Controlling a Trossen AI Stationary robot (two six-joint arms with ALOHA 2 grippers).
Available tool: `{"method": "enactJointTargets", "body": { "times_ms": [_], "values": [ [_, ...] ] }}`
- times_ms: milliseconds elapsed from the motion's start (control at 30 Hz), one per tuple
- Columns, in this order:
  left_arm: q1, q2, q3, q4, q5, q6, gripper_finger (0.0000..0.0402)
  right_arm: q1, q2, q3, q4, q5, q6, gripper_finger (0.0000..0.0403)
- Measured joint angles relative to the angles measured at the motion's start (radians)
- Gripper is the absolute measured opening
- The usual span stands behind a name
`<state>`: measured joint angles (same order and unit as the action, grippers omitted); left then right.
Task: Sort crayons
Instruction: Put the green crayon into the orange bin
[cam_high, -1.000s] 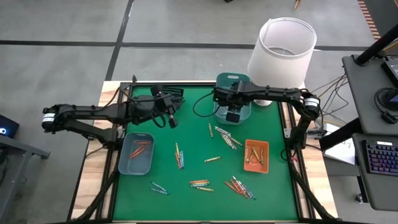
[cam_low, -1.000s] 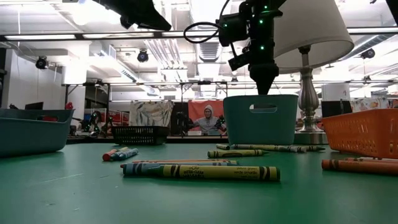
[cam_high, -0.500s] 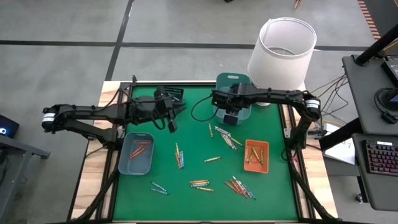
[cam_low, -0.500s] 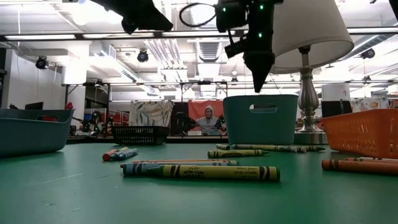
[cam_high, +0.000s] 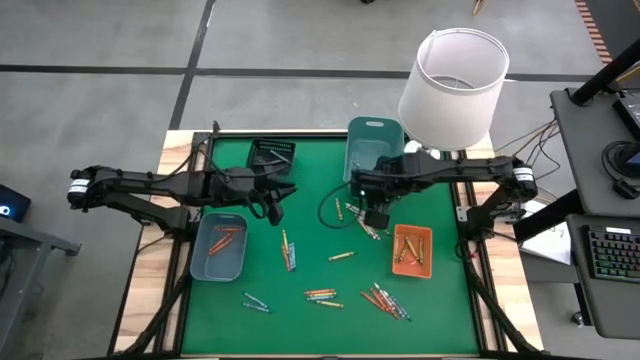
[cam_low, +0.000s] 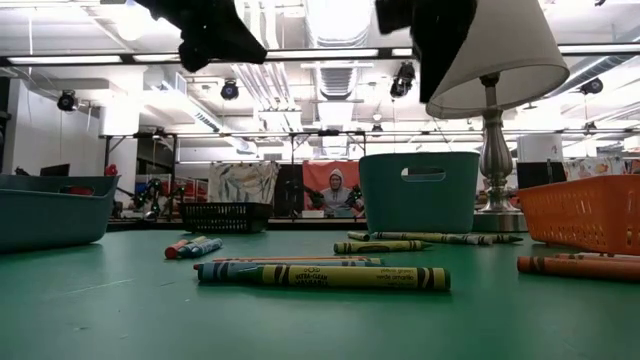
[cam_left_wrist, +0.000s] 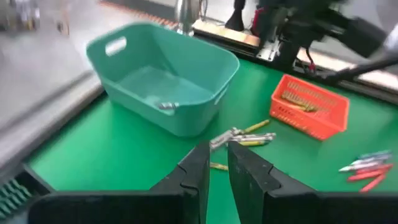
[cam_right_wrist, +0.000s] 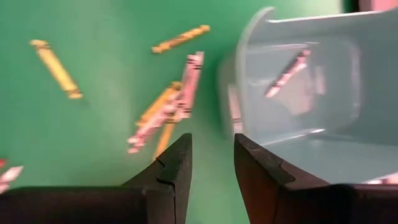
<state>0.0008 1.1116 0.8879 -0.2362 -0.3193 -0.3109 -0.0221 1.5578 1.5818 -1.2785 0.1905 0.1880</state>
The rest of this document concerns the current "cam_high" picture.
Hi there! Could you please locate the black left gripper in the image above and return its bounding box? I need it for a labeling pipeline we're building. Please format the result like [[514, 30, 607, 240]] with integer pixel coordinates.
[[234, 169, 298, 207]]

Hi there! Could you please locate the black mesh basket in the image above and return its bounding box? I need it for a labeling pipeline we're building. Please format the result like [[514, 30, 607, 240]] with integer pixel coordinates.
[[246, 138, 297, 176]]

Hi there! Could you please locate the teal plastic bin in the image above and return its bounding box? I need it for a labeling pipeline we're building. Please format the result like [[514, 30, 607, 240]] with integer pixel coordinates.
[[342, 116, 406, 185]]

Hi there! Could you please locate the orange mesh basket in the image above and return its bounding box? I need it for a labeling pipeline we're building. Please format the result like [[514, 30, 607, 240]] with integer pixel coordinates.
[[391, 223, 435, 280]]

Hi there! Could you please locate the grey-blue plastic bin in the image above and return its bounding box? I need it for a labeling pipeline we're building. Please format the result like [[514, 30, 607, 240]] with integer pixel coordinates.
[[189, 211, 249, 283]]

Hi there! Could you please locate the table lamp white shade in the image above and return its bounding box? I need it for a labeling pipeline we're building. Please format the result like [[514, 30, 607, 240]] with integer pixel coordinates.
[[397, 27, 511, 160]]

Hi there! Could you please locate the green table mat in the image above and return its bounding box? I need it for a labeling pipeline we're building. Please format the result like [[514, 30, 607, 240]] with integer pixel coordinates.
[[180, 135, 481, 357]]

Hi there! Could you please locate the black pole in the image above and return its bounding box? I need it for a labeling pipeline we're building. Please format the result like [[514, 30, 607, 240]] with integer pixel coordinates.
[[571, 37, 640, 107], [512, 189, 571, 244]]

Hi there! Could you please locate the white paper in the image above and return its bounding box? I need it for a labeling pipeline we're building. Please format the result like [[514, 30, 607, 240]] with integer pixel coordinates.
[[518, 199, 572, 266]]

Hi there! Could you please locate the grey desk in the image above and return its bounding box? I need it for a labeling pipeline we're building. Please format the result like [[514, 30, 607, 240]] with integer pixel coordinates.
[[549, 87, 640, 217]]

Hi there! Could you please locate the black keyboard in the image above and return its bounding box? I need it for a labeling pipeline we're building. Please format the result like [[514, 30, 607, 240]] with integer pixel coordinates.
[[586, 224, 640, 282]]

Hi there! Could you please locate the grey stand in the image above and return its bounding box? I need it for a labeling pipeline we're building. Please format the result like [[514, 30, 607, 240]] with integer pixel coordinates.
[[0, 215, 82, 360]]

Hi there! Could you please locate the grey keyboard tray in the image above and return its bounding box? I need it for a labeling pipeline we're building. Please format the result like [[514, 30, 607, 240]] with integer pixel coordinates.
[[566, 213, 640, 341]]

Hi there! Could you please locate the black device blue light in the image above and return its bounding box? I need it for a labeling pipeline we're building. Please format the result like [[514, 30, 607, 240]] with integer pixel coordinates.
[[0, 183, 32, 224]]

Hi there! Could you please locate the black floor mat striped edge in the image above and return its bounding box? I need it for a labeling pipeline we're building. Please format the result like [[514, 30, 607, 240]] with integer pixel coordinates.
[[573, 0, 640, 66]]

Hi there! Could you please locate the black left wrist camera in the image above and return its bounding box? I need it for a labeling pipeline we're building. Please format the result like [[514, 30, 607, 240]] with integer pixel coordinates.
[[266, 198, 286, 228]]

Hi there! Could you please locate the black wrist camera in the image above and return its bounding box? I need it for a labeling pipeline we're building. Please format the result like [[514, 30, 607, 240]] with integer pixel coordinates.
[[363, 208, 392, 231], [266, 198, 286, 228]]

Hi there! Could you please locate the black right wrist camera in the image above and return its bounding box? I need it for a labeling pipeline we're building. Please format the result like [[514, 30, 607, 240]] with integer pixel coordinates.
[[363, 208, 392, 231]]

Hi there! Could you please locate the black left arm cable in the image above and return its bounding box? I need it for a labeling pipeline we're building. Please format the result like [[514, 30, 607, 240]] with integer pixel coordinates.
[[246, 191, 268, 222]]

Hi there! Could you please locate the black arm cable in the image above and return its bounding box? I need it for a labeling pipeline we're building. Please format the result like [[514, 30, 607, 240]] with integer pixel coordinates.
[[317, 181, 369, 231], [246, 191, 268, 222]]

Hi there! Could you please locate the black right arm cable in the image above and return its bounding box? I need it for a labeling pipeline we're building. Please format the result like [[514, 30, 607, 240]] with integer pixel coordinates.
[[317, 181, 369, 231]]

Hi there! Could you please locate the black table frame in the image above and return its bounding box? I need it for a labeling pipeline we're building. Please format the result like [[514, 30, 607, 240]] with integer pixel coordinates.
[[107, 119, 546, 360]]

